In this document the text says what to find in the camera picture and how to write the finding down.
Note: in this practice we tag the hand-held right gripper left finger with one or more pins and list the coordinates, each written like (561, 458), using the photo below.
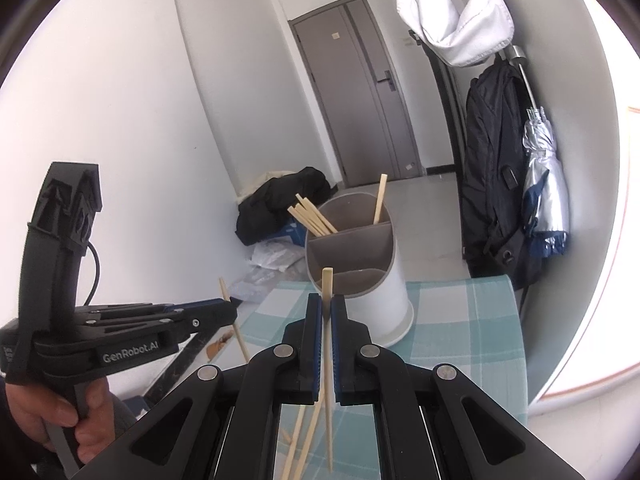
(313, 345)

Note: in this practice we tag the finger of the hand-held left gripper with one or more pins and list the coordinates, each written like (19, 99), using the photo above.
(210, 321)
(200, 304)

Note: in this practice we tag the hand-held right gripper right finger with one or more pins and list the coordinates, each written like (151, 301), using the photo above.
(340, 345)

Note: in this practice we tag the wooden chopstick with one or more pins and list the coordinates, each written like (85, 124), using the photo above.
(295, 214)
(327, 285)
(380, 200)
(301, 210)
(303, 200)
(312, 206)
(223, 287)

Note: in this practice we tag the white utensil holder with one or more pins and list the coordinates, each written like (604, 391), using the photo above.
(370, 300)

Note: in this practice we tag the pile of wooden chopsticks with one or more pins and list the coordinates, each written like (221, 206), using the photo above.
(300, 440)

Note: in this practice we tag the person's left hand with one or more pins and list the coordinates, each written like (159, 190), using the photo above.
(35, 410)

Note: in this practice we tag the grey parcel bag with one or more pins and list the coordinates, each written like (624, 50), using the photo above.
(250, 287)

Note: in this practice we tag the white plastic bag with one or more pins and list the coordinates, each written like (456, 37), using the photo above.
(275, 255)

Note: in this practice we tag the teal plaid tablecloth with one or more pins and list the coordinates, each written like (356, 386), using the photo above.
(450, 320)

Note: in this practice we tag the blue cardboard box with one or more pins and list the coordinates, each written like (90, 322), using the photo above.
(292, 234)

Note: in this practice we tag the cream cloth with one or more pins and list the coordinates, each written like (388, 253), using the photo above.
(260, 187)

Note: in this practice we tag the black jacket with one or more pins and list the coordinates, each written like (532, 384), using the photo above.
(280, 200)

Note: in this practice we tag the black backpack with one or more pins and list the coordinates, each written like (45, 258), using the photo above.
(495, 170)

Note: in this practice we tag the grey door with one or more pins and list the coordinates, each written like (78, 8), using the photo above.
(355, 90)

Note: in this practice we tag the silver folding umbrella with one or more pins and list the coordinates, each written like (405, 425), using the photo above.
(545, 185)

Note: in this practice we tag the metal coat hook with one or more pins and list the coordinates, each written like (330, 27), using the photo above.
(520, 60)

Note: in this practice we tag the white hanging garment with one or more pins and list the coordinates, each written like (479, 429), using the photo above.
(450, 5)

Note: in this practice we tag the black door frame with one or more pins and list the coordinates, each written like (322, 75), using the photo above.
(445, 110)

